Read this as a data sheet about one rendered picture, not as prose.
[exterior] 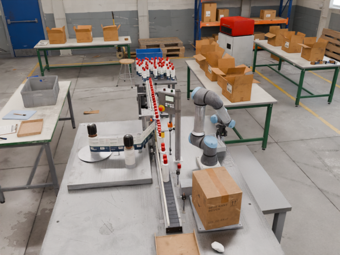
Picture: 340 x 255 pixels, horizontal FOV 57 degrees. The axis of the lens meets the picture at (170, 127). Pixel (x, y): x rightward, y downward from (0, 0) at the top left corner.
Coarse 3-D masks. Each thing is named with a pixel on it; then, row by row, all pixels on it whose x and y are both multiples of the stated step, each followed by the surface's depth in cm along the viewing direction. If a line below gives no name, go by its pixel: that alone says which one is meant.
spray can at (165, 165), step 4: (164, 160) 240; (164, 164) 241; (168, 164) 243; (164, 168) 242; (168, 168) 244; (164, 172) 244; (168, 172) 246; (164, 176) 246; (168, 176) 247; (164, 180) 248; (168, 180) 249
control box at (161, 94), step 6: (162, 90) 263; (168, 90) 263; (174, 90) 263; (162, 96) 262; (174, 96) 256; (162, 102) 264; (168, 102) 261; (174, 102) 259; (168, 108) 264; (174, 108) 261; (174, 114) 265
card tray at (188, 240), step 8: (160, 240) 202; (168, 240) 202; (176, 240) 202; (184, 240) 202; (192, 240) 202; (160, 248) 196; (168, 248) 196; (176, 248) 196; (184, 248) 196; (192, 248) 196
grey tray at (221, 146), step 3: (207, 135) 318; (210, 135) 319; (213, 135) 320; (216, 138) 316; (219, 144) 309; (222, 144) 303; (219, 147) 295; (222, 147) 296; (225, 147) 297; (219, 150) 296; (222, 150) 297; (225, 150) 298
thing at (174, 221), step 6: (168, 186) 244; (162, 192) 238; (168, 192) 238; (168, 198) 231; (174, 198) 231; (168, 204) 226; (174, 204) 226; (168, 210) 220; (174, 210) 220; (168, 216) 215; (174, 216) 215; (174, 222) 210
